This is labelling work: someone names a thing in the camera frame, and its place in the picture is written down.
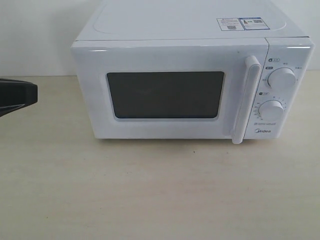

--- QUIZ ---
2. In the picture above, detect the white Midea microwave body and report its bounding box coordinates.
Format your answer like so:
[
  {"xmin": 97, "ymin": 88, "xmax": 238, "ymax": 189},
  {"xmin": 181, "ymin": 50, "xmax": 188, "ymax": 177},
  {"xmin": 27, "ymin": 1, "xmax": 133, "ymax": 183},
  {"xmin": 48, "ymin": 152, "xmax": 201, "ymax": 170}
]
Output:
[{"xmin": 74, "ymin": 0, "xmax": 314, "ymax": 141}]

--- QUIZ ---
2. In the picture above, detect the white lower timer knob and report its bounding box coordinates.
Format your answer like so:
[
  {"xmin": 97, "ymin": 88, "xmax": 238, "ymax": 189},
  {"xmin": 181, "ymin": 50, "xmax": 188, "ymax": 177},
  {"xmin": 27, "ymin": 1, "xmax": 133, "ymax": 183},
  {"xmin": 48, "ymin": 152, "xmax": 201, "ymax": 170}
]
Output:
[{"xmin": 258, "ymin": 100, "xmax": 284, "ymax": 121}]

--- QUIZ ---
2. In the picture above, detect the white upper power knob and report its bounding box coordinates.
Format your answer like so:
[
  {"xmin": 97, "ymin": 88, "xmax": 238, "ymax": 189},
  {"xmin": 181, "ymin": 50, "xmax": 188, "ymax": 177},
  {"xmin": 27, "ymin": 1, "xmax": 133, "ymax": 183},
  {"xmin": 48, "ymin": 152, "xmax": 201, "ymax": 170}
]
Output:
[{"xmin": 267, "ymin": 67, "xmax": 297, "ymax": 92}]

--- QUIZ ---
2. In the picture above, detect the white microwave door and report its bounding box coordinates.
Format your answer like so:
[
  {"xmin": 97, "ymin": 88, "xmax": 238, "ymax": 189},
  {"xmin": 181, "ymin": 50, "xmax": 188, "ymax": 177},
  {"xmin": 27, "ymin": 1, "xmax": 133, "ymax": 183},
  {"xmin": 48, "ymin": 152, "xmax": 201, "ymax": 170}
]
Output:
[{"xmin": 71, "ymin": 38, "xmax": 269, "ymax": 144}]

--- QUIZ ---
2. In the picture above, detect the blue label sticker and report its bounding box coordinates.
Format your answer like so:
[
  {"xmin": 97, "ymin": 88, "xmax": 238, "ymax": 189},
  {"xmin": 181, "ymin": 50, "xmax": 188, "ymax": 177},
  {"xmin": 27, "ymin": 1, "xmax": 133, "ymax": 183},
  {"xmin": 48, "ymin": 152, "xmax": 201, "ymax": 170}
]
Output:
[{"xmin": 239, "ymin": 17, "xmax": 270, "ymax": 31}]

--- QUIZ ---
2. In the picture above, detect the white label sticker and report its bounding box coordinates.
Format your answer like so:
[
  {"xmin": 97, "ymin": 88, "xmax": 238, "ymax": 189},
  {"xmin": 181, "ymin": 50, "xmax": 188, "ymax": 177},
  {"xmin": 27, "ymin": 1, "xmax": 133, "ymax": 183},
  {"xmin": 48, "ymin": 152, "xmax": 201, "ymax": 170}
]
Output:
[{"xmin": 217, "ymin": 18, "xmax": 245, "ymax": 32}]

